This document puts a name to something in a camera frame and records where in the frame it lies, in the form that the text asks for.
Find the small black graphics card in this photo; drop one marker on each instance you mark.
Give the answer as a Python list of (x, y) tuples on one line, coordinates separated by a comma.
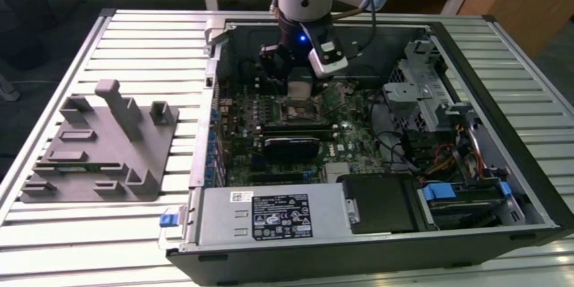
[(292, 147)]

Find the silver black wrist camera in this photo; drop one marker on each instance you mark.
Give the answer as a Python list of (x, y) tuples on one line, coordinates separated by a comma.
[(332, 65)]

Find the black expansion slot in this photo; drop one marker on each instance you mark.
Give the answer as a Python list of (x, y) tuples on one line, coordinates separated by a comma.
[(276, 176)]

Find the silver CPU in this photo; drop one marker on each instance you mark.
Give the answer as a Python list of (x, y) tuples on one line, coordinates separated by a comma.
[(300, 90)]

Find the black RAM slot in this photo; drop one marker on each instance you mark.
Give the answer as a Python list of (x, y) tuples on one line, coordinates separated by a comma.
[(298, 135), (296, 130), (296, 127)]

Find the silver coin battery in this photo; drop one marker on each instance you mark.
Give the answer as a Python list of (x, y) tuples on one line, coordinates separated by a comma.
[(350, 89)]

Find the silver metal disk bay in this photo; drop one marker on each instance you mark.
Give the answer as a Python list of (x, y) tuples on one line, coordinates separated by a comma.
[(404, 93)]

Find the CPU socket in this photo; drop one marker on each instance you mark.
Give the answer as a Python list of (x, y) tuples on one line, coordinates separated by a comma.
[(296, 112)]

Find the green motherboard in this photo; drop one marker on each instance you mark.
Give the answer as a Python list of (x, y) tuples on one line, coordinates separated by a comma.
[(354, 132)]

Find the black plastic shroud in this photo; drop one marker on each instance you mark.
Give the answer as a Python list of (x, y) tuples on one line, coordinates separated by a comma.
[(381, 199)]

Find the silver chipset heat sink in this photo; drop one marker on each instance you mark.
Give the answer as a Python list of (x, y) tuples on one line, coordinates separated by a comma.
[(337, 169)]

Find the open black PC case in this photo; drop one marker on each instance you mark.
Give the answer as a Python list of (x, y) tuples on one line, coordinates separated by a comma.
[(314, 260)]

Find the green RAM stick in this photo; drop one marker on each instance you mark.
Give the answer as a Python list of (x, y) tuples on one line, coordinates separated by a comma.
[(97, 167)]

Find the blue case latch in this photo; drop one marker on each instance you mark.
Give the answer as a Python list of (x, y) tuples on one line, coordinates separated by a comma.
[(169, 220)]

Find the silver power supply unit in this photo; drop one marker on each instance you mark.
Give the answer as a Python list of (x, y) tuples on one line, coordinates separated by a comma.
[(216, 213)]

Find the grey parts rack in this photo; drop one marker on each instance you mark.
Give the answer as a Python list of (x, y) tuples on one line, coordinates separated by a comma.
[(113, 152)]

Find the wooden cabinet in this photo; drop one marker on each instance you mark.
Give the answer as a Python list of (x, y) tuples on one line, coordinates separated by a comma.
[(529, 4)]

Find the hard disk in blue carrier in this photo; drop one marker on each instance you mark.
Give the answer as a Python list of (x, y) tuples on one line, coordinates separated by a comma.
[(440, 193)]

